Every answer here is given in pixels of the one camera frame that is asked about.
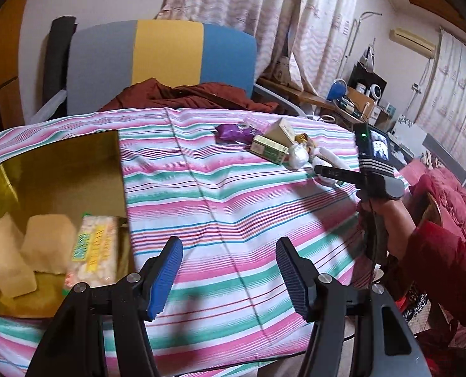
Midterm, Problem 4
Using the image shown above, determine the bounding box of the person's right hand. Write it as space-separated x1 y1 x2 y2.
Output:
355 199 417 260

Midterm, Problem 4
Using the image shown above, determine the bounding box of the striped tablecloth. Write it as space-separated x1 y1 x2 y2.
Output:
0 106 411 377

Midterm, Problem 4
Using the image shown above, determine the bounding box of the yellow label snack packet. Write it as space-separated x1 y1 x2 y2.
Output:
62 214 129 296

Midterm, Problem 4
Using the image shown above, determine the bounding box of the wooden desk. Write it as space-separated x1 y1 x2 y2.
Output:
257 76 375 127

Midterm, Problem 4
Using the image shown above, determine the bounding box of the white plastic tube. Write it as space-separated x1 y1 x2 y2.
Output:
315 147 346 186

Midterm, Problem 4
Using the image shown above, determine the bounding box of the cream white packet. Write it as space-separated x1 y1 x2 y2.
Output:
0 212 38 300
20 214 79 275

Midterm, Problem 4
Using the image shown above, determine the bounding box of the pink blister pack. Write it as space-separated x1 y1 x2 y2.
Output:
241 116 275 134

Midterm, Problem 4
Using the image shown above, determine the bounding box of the patterned beige curtain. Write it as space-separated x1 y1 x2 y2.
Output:
154 0 364 96

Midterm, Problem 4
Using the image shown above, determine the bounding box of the beige cardboard box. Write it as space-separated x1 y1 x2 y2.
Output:
264 117 297 146

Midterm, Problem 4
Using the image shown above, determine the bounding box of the brown gold wrapped candy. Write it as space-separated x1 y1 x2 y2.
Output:
295 134 317 150

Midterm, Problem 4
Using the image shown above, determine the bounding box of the green and white box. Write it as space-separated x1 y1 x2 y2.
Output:
251 134 290 165

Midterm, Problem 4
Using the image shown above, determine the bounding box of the paper bag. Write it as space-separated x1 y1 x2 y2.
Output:
274 55 297 84

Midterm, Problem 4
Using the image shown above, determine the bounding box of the person's right forearm red sleeve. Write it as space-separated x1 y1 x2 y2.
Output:
394 220 466 340

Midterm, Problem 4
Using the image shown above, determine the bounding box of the gold tin box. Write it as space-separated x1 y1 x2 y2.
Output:
0 129 136 320

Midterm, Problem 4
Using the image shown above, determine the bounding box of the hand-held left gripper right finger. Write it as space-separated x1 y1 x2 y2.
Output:
275 237 432 377

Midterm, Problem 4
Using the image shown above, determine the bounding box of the black box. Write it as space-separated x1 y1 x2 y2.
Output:
349 63 387 99

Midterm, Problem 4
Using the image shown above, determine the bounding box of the wall air conditioner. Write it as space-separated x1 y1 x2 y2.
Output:
388 27 438 58

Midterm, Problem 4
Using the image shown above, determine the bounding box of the brown red jacket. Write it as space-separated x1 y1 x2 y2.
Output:
97 78 279 113

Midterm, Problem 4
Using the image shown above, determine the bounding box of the open cardboard box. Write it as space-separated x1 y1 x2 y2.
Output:
345 88 379 121

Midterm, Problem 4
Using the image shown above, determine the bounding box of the wooden wardrobe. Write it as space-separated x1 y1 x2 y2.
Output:
0 0 36 143

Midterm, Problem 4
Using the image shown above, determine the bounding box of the large purple snack packet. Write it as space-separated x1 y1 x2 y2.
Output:
216 123 250 143

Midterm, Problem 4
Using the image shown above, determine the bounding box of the white round wrapped item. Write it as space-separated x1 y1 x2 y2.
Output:
289 143 311 170

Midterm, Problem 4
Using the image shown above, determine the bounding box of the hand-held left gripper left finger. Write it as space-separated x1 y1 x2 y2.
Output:
29 236 184 377

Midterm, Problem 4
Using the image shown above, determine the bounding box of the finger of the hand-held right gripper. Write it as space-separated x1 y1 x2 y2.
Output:
315 164 361 185

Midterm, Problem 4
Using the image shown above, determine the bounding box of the patterned white window curtain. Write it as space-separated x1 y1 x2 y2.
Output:
414 27 466 143

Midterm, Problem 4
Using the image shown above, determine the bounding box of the metal stand pole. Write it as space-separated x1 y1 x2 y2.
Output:
345 10 383 67

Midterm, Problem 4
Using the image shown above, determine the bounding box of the grey yellow blue chair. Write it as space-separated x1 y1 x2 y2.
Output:
66 19 309 117

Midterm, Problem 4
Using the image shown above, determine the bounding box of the red quilt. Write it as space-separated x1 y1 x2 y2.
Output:
402 161 466 244

